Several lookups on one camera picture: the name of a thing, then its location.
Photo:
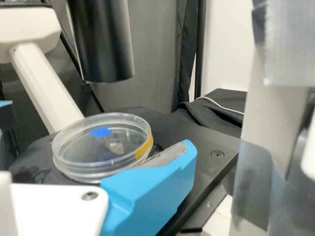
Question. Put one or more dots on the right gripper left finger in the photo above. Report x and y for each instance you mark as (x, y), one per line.
(7, 127)

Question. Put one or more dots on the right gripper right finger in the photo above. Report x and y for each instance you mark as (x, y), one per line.
(152, 191)

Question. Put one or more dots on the petri dish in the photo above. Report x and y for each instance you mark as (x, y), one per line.
(98, 150)

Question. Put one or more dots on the cream microscope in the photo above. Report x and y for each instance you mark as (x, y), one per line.
(41, 81)

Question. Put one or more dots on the white pipette stand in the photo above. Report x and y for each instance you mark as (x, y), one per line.
(273, 118)

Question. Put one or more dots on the black pole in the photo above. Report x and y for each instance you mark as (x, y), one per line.
(200, 49)

